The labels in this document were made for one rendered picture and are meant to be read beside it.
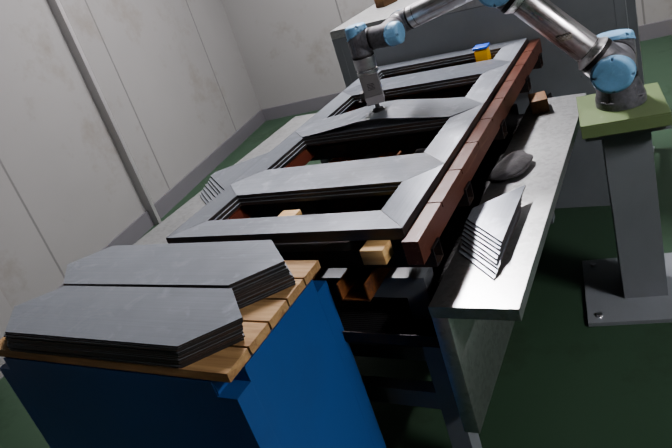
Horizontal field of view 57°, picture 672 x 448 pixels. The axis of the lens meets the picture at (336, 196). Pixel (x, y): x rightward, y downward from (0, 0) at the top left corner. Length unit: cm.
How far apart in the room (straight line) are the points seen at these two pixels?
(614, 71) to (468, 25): 107
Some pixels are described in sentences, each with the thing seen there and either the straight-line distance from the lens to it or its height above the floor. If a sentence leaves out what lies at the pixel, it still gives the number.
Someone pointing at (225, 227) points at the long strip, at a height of 84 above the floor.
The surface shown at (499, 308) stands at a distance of 135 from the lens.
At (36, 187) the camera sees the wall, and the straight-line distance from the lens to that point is 394.
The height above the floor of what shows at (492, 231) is 72.
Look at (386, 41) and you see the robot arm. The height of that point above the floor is 111.
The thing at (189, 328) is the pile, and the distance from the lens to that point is 131.
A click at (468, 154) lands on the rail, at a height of 83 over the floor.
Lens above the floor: 147
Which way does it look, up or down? 22 degrees down
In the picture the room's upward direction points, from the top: 18 degrees counter-clockwise
